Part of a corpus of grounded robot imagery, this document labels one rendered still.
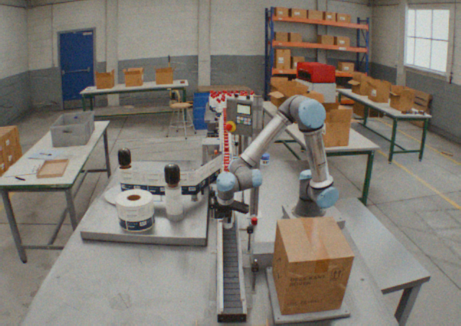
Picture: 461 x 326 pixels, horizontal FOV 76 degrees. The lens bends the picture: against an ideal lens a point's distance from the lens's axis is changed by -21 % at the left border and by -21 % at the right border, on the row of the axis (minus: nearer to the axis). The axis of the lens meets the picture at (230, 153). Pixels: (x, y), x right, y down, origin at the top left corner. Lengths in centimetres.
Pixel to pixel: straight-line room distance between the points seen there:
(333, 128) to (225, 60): 629
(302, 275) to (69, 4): 917
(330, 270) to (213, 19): 848
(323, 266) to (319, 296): 15
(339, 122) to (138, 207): 224
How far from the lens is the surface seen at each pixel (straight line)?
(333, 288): 135
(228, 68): 945
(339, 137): 351
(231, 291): 144
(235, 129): 192
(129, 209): 179
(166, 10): 931
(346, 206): 225
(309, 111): 152
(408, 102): 589
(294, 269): 123
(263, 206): 218
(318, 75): 725
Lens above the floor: 183
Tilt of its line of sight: 19 degrees down
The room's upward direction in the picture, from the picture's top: straight up
